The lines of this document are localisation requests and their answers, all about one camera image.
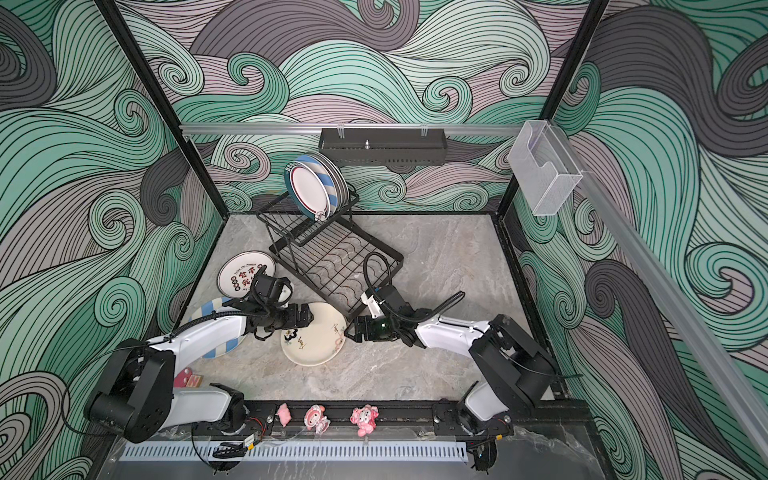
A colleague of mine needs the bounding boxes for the black wire dish rack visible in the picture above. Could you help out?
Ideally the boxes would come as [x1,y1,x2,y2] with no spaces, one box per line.
[257,187,404,320]

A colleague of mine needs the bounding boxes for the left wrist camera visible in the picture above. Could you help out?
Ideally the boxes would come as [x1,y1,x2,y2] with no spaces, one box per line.
[249,269,293,308]

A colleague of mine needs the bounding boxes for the small pink figurine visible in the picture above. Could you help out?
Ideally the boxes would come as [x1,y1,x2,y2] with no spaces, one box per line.
[276,403,292,427]

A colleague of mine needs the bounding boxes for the cream floral painted plate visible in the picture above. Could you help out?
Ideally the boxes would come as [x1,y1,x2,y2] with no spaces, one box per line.
[280,302,347,367]

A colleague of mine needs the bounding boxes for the pink plush figurine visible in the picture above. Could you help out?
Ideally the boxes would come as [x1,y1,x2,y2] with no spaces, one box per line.
[350,404,379,437]

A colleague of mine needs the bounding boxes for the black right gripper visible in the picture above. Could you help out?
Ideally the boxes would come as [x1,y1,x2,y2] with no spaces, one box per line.
[340,316,401,344]

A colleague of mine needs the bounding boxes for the black corner frame post right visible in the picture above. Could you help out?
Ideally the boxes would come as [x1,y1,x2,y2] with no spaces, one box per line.
[497,1,609,217]

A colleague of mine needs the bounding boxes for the white slotted cable duct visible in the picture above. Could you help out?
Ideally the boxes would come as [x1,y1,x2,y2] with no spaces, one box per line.
[119,441,469,463]

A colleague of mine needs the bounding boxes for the blue striped plate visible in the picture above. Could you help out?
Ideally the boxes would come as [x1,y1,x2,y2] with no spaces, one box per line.
[181,296,245,360]
[297,154,343,217]

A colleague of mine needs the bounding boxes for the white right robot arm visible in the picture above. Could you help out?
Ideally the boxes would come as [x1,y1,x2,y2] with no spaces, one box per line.
[344,289,558,436]

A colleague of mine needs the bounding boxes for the pink white round figurine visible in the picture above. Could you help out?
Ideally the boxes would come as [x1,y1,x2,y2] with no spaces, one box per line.
[304,404,331,435]

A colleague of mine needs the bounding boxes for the clear acrylic wall box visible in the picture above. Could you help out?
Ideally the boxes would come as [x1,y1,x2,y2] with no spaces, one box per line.
[507,120,583,217]

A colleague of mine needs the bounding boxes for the black corner frame post left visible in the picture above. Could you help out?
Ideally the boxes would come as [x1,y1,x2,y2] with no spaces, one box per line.
[95,0,229,221]

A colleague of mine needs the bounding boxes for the black wall mounted tray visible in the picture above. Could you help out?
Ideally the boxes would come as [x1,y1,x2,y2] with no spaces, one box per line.
[318,129,448,166]

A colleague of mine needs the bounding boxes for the white plate green red rim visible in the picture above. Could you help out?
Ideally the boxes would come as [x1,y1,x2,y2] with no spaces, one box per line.
[284,161,328,222]

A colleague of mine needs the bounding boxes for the aluminium wall rail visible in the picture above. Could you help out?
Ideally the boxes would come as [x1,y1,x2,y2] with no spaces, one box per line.
[179,122,522,137]

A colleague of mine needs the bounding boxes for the black corner frame post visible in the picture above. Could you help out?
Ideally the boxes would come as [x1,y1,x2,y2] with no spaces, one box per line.
[95,0,229,221]
[497,1,609,217]

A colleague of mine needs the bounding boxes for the white plate red Chinese characters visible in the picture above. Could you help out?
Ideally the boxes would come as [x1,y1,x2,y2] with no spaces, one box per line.
[217,251,276,298]

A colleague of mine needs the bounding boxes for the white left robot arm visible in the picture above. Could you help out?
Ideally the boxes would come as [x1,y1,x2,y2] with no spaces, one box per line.
[84,300,314,443]

